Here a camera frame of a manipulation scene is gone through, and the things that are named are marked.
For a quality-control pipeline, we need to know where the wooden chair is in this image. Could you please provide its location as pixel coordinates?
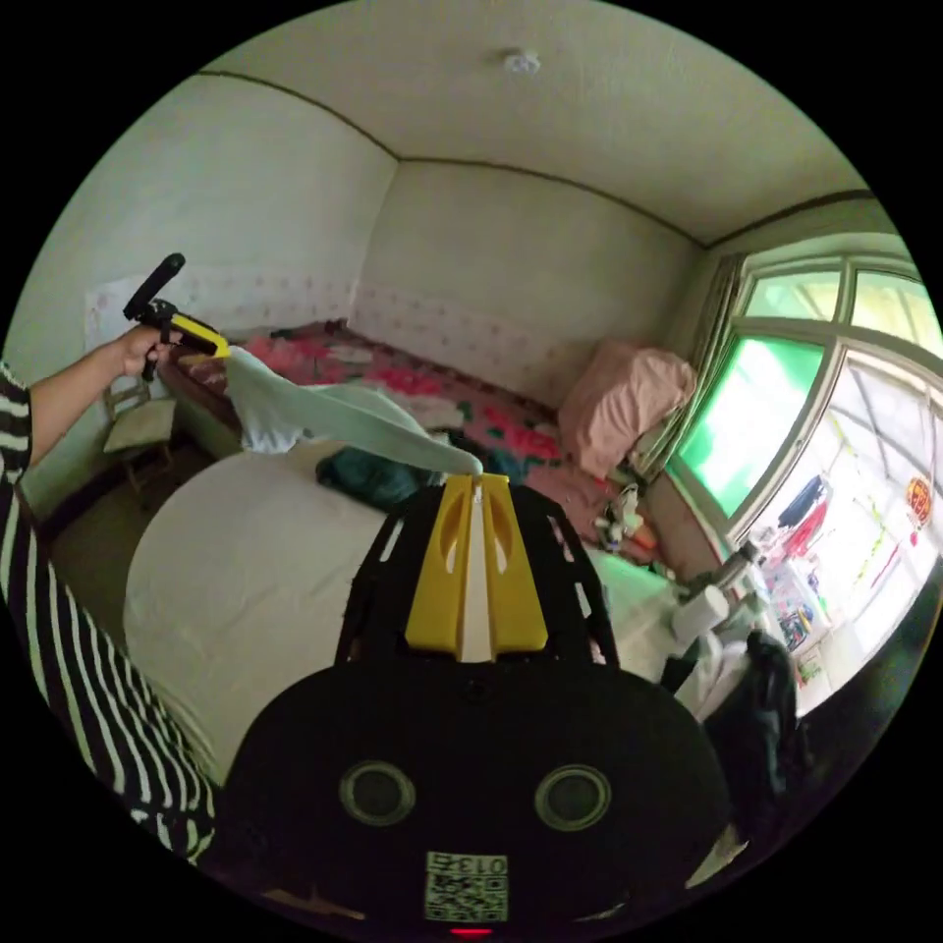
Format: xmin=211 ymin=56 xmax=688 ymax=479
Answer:
xmin=99 ymin=376 xmax=178 ymax=493

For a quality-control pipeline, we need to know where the window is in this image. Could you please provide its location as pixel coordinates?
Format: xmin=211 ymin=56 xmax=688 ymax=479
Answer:
xmin=666 ymin=250 xmax=943 ymax=720

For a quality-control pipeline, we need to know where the bed with floral sheet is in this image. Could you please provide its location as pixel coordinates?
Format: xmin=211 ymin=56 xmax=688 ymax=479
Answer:
xmin=122 ymin=316 xmax=712 ymax=786

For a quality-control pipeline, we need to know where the pile of clothes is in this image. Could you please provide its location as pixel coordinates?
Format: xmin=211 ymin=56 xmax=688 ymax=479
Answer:
xmin=314 ymin=432 xmax=526 ymax=507

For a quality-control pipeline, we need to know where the pink rolled blanket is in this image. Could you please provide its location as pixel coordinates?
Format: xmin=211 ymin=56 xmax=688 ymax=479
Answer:
xmin=557 ymin=337 xmax=698 ymax=480

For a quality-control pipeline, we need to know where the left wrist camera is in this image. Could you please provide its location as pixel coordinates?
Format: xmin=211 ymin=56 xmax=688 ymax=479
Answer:
xmin=122 ymin=252 xmax=187 ymax=322

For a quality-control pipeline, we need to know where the white t-shirt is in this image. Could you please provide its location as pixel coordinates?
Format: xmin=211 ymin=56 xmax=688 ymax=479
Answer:
xmin=225 ymin=344 xmax=486 ymax=477

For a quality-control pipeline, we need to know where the person's left forearm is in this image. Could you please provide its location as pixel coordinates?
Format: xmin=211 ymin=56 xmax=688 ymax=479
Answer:
xmin=26 ymin=346 xmax=128 ymax=448

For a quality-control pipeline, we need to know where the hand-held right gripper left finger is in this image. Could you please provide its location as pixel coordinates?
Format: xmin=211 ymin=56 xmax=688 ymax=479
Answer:
xmin=405 ymin=473 xmax=473 ymax=655

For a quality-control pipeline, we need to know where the black garment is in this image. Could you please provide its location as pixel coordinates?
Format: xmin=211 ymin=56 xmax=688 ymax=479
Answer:
xmin=703 ymin=627 xmax=811 ymax=841

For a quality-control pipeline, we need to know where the person's body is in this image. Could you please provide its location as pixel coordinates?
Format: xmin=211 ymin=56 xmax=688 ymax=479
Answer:
xmin=0 ymin=359 xmax=219 ymax=864

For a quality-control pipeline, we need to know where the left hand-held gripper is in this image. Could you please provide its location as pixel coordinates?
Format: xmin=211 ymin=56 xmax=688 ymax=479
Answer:
xmin=131 ymin=297 xmax=233 ymax=383

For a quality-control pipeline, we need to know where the person's left hand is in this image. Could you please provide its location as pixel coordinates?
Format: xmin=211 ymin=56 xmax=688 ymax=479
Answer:
xmin=111 ymin=325 xmax=165 ymax=380

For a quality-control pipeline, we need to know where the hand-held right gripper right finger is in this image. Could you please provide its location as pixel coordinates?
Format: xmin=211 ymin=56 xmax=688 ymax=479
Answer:
xmin=481 ymin=475 xmax=549 ymax=656

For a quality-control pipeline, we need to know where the curtain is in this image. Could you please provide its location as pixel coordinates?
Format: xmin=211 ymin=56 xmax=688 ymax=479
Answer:
xmin=635 ymin=251 xmax=749 ymax=480

